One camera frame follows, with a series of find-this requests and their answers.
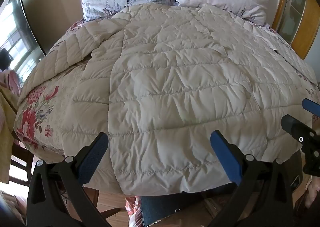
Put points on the floral bed sheet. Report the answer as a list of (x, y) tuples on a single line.
[(37, 119)]

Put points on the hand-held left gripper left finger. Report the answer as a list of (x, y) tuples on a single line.
[(93, 158)]

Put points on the yellow cloth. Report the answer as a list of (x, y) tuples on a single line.
[(6, 142)]

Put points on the person's blue jeans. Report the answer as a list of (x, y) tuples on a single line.
[(170, 205)]

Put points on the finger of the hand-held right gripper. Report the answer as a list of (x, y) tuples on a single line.
[(311, 107), (296, 128)]

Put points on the pink floral cushion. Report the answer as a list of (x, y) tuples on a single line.
[(12, 79)]

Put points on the dark flat screen television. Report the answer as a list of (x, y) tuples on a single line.
[(17, 37)]

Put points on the beige quilted down coat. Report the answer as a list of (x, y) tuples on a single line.
[(175, 87)]

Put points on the dark wooden chair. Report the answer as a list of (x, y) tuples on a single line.
[(20, 168)]

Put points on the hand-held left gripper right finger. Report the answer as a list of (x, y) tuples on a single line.
[(225, 158)]

